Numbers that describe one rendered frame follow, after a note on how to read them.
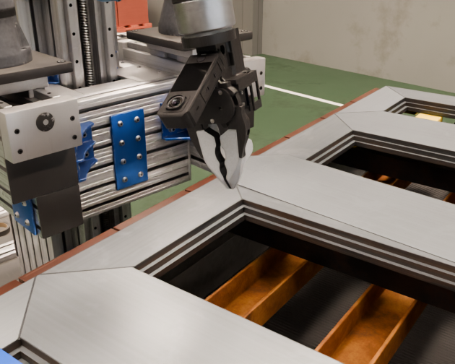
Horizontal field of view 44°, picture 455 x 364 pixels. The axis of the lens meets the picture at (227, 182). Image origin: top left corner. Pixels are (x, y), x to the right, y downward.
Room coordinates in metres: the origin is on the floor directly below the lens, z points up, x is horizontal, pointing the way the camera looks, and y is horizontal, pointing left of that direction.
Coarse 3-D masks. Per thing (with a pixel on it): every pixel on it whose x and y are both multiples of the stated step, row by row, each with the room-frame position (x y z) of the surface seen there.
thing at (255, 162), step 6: (252, 156) 1.06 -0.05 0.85; (258, 156) 1.06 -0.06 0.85; (264, 156) 1.06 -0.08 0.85; (270, 156) 1.06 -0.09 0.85; (276, 156) 1.06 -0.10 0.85; (282, 156) 1.06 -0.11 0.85; (246, 162) 1.03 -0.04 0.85; (252, 162) 1.03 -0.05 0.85; (258, 162) 1.03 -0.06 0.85; (264, 162) 1.03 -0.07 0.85; (270, 162) 1.03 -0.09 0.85; (246, 168) 1.00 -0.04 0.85; (252, 168) 1.00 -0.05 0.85; (258, 168) 1.00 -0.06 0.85; (246, 174) 0.97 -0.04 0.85
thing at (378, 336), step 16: (368, 288) 0.78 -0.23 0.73; (384, 288) 0.83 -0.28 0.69; (368, 304) 0.78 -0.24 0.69; (384, 304) 0.79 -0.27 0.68; (400, 304) 0.79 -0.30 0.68; (416, 304) 0.74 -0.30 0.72; (352, 320) 0.72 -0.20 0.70; (368, 320) 0.75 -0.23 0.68; (384, 320) 0.75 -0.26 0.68; (400, 320) 0.69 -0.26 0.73; (416, 320) 0.75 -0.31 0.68; (336, 336) 0.67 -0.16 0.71; (352, 336) 0.71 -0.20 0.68; (368, 336) 0.71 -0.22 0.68; (384, 336) 0.71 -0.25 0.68; (400, 336) 0.69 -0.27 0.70; (336, 352) 0.67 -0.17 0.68; (352, 352) 0.67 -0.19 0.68; (368, 352) 0.67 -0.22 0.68; (384, 352) 0.63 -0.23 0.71
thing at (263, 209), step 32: (320, 160) 1.09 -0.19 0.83; (448, 160) 1.09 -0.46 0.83; (256, 192) 0.90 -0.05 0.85; (224, 224) 0.81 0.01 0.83; (288, 224) 0.81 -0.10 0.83; (320, 224) 0.78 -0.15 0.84; (160, 256) 0.70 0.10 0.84; (352, 256) 0.73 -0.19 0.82; (384, 256) 0.71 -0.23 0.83; (416, 256) 0.69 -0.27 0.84; (448, 288) 0.65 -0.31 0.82; (32, 352) 0.50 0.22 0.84
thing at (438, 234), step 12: (444, 204) 0.85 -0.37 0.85; (432, 216) 0.80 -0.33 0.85; (444, 216) 0.80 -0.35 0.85; (420, 228) 0.76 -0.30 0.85; (432, 228) 0.76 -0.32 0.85; (444, 228) 0.76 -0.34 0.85; (408, 240) 0.73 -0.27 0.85; (420, 240) 0.73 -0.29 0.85; (432, 240) 0.73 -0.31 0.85; (444, 240) 0.73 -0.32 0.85; (432, 252) 0.69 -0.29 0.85; (444, 252) 0.69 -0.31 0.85
